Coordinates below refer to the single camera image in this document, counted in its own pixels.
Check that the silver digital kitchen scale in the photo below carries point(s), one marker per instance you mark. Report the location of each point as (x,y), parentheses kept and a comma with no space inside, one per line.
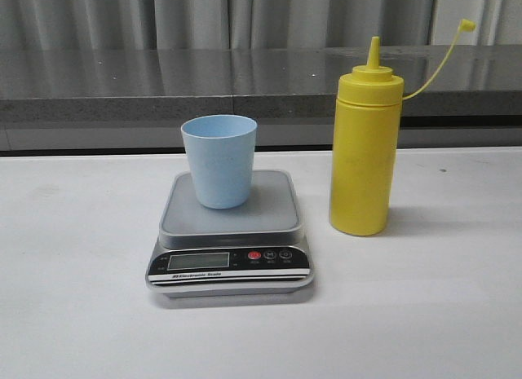
(256,253)

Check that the yellow squeeze bottle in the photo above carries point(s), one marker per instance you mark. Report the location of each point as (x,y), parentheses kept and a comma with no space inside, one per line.
(366,127)

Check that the grey stone counter ledge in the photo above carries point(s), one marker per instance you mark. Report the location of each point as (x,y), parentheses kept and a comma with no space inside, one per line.
(111,101)

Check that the white pleated curtain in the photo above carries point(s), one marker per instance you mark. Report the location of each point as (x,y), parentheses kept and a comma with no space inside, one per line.
(41,25)

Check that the light blue plastic cup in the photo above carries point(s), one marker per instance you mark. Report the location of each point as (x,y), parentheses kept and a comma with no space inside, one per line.
(220,151)

